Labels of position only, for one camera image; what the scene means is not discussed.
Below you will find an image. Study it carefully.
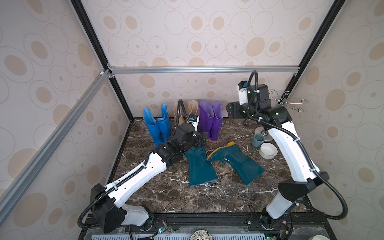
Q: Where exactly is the right black frame post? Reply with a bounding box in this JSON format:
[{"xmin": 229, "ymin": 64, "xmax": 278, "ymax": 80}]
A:
[{"xmin": 277, "ymin": 0, "xmax": 347, "ymax": 108}]

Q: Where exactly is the left black frame post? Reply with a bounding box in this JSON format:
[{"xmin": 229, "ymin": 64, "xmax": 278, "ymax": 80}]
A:
[{"xmin": 70, "ymin": 0, "xmax": 134, "ymax": 122}]

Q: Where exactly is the dark green rain boot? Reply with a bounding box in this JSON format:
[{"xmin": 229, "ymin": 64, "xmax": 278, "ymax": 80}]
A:
[
  {"xmin": 207, "ymin": 142, "xmax": 265, "ymax": 186},
  {"xmin": 185, "ymin": 147, "xmax": 218, "ymax": 187}
]

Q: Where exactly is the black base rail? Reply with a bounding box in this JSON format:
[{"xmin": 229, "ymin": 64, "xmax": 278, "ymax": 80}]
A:
[{"xmin": 79, "ymin": 212, "xmax": 336, "ymax": 240}]

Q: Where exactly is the grey-green ceramic mug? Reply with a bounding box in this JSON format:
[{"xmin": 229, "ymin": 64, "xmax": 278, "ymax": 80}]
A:
[{"xmin": 252, "ymin": 134, "xmax": 265, "ymax": 148}]

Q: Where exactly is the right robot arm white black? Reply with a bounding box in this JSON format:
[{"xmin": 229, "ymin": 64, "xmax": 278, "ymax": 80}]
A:
[{"xmin": 226, "ymin": 81, "xmax": 348, "ymax": 230}]

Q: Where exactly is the left diagonal aluminium bar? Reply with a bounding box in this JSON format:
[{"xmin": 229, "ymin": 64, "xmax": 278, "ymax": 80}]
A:
[{"xmin": 1, "ymin": 69, "xmax": 111, "ymax": 225}]

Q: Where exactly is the black frame post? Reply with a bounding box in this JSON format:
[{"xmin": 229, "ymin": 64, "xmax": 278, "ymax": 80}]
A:
[
  {"xmin": 70, "ymin": 0, "xmax": 134, "ymax": 122},
  {"xmin": 277, "ymin": 0, "xmax": 347, "ymax": 108}
]

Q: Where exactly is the metal cup tree stand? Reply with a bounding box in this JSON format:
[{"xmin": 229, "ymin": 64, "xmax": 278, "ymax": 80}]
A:
[{"xmin": 257, "ymin": 88, "xmax": 309, "ymax": 133}]

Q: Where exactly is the white ceramic bowl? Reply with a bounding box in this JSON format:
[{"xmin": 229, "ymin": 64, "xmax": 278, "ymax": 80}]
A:
[{"xmin": 259, "ymin": 143, "xmax": 278, "ymax": 160}]

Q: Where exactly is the purple rain boot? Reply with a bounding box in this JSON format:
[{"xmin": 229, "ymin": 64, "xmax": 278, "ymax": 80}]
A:
[
  {"xmin": 210, "ymin": 102, "xmax": 224, "ymax": 142},
  {"xmin": 198, "ymin": 100, "xmax": 214, "ymax": 140}
]

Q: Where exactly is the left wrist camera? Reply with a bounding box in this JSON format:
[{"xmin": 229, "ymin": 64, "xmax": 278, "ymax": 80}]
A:
[{"xmin": 188, "ymin": 114, "xmax": 200, "ymax": 131}]

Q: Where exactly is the beige rain boot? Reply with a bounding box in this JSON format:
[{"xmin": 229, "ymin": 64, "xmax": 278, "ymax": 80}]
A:
[
  {"xmin": 187, "ymin": 100, "xmax": 199, "ymax": 116},
  {"xmin": 173, "ymin": 101, "xmax": 185, "ymax": 126}
]

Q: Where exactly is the horizontal aluminium frame bar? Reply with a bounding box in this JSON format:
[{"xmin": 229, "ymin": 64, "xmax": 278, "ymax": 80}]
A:
[{"xmin": 110, "ymin": 65, "xmax": 300, "ymax": 75}]

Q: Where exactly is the blue rain boot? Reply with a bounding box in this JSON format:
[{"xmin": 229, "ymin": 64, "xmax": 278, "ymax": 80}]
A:
[
  {"xmin": 143, "ymin": 108, "xmax": 164, "ymax": 147},
  {"xmin": 157, "ymin": 104, "xmax": 172, "ymax": 142}
]

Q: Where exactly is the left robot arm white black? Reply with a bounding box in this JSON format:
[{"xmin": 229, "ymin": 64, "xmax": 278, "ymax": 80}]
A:
[{"xmin": 78, "ymin": 114, "xmax": 206, "ymax": 234}]

